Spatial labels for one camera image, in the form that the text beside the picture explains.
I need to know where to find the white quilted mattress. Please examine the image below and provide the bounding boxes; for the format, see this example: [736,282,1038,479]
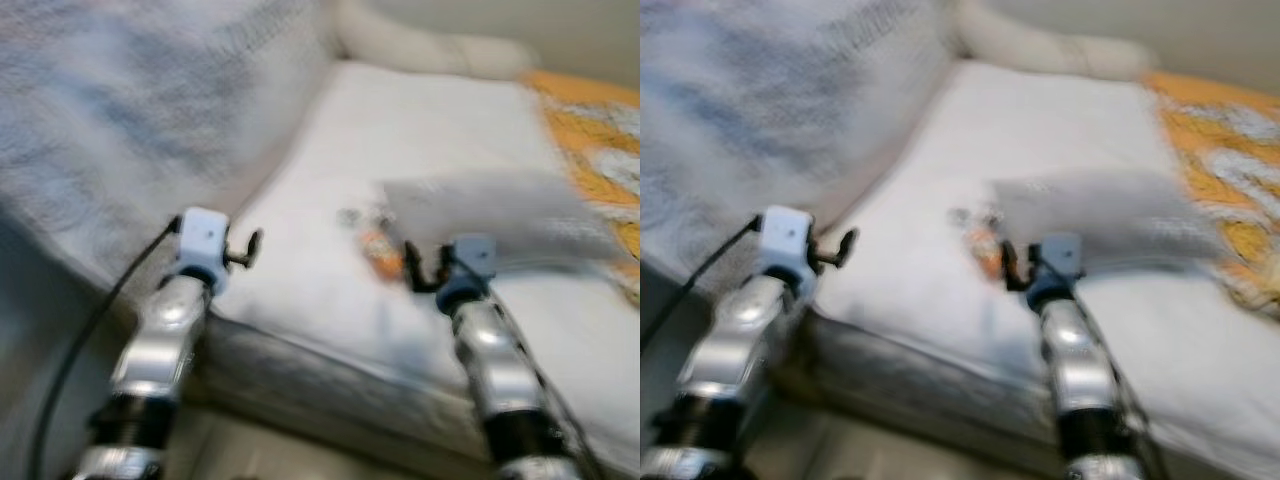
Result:
[810,60,1280,476]
[195,60,641,471]

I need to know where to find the orange yellow cartoon blanket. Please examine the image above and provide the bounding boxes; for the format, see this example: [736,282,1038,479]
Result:
[1145,70,1280,321]
[520,70,641,306]

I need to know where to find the grey bear print pillow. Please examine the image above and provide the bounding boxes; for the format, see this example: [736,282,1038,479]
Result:
[383,172,621,269]
[993,172,1226,266]

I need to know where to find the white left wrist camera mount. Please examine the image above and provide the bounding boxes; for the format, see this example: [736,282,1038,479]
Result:
[760,205,816,291]
[177,207,233,293]

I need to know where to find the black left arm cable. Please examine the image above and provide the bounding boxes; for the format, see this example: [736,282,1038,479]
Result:
[28,218,181,480]
[640,218,763,351]

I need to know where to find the small orange object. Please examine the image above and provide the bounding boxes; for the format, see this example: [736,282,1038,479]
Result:
[360,228,406,281]
[970,228,1006,273]

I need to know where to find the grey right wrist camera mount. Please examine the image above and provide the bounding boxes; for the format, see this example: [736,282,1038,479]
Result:
[452,234,498,286]
[1040,233,1086,286]

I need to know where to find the cream twisted bolster pillow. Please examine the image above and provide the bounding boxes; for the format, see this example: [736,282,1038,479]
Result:
[335,0,536,81]
[950,0,1156,81]

